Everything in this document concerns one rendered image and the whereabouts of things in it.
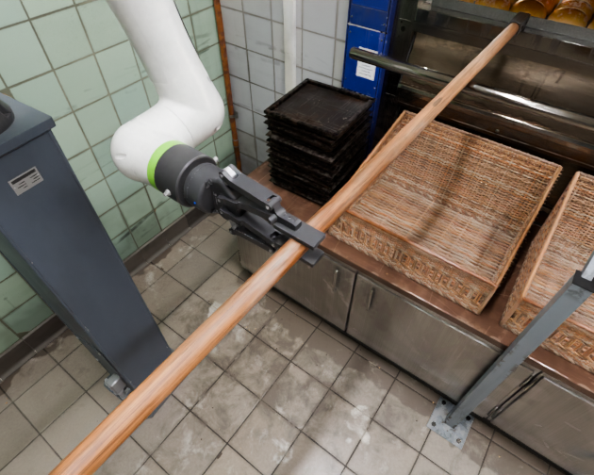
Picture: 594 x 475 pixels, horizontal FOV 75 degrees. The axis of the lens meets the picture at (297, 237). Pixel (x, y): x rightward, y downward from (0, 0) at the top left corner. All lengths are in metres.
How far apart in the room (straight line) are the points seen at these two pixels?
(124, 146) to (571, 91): 1.21
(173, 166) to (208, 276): 1.43
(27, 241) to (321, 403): 1.19
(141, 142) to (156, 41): 0.16
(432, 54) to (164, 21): 0.99
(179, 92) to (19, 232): 0.47
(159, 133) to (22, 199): 0.37
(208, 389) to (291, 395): 0.34
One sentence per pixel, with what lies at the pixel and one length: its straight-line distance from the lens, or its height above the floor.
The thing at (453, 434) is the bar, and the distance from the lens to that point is 1.77.
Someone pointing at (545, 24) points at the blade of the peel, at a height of 1.19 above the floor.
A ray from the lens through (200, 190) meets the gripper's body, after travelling 0.61.
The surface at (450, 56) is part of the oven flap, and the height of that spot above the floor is 1.06.
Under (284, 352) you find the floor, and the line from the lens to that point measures 1.79.
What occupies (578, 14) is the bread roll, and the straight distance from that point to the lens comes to 1.43.
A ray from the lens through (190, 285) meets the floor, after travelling 2.03.
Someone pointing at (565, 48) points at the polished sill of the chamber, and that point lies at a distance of 1.39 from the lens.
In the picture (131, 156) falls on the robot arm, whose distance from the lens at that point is 0.71.
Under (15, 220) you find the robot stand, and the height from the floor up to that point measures 1.04.
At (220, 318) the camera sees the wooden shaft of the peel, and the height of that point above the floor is 1.21.
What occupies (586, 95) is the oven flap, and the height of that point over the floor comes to 1.05.
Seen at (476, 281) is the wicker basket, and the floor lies 0.72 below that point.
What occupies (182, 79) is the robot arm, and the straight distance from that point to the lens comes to 0.73.
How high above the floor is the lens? 1.62
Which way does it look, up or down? 48 degrees down
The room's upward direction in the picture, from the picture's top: straight up
